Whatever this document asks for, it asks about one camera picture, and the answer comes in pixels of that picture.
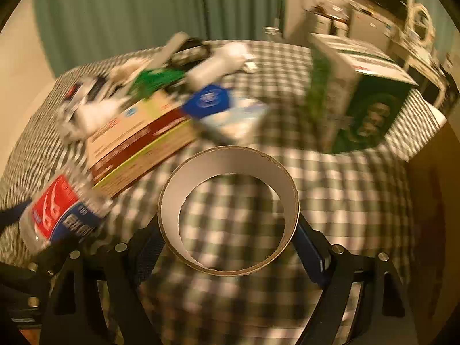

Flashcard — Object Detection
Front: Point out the white lace cloth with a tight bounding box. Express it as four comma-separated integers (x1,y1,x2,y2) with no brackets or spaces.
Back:
57,79,134,141

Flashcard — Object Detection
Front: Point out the grey foam tube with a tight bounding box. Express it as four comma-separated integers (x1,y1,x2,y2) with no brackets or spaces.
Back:
186,42,254,87

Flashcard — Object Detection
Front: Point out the blue and white packet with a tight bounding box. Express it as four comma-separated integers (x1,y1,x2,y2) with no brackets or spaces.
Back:
183,84,271,145

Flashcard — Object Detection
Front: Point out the large black rubber ring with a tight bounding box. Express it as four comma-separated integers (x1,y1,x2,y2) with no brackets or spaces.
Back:
172,37,213,66

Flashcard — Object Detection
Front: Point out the green curtain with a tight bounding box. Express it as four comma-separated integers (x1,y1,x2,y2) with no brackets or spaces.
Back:
33,0,289,77

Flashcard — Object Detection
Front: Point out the cardboard tape ring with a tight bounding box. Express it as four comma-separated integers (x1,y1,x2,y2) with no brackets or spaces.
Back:
157,145,300,277

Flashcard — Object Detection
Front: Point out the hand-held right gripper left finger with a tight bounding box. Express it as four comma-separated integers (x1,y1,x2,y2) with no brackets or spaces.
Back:
39,219,169,345

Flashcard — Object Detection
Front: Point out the green foil packet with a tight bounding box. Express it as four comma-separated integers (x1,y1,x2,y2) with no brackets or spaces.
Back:
126,68,188,102

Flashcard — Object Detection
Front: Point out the flat beige and red box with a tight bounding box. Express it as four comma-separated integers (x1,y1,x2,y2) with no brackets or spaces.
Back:
85,91,199,199

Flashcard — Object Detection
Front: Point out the grey small fridge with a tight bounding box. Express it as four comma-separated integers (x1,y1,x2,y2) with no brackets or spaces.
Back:
348,7,396,59

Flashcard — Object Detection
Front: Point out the white oval mirror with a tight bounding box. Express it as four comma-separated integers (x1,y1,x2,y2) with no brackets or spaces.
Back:
405,2,436,48

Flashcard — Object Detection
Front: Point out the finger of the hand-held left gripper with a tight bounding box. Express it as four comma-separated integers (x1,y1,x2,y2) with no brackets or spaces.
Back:
0,204,31,232

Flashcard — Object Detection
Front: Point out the checked tablecloth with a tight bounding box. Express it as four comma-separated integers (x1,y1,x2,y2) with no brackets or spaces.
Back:
0,39,450,345

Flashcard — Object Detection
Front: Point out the white dresser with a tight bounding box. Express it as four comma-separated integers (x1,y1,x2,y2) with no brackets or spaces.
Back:
391,35,454,109

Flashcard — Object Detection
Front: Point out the clear plastic bottle red label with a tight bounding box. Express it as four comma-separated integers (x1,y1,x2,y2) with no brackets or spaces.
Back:
19,167,115,253

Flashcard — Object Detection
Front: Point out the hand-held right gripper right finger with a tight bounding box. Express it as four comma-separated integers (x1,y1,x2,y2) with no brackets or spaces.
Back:
293,213,419,345

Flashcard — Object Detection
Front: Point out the white suitcase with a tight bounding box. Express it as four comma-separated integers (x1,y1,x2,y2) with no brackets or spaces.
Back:
312,10,350,38

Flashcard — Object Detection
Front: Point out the large green carton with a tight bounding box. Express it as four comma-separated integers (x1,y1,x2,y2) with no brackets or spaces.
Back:
305,32,420,156

